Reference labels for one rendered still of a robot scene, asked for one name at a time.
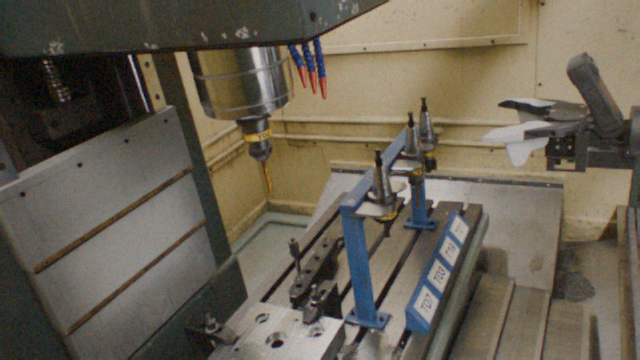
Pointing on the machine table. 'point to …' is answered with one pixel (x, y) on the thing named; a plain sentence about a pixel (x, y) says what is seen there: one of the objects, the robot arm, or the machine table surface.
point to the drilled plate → (257, 345)
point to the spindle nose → (242, 81)
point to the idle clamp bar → (326, 258)
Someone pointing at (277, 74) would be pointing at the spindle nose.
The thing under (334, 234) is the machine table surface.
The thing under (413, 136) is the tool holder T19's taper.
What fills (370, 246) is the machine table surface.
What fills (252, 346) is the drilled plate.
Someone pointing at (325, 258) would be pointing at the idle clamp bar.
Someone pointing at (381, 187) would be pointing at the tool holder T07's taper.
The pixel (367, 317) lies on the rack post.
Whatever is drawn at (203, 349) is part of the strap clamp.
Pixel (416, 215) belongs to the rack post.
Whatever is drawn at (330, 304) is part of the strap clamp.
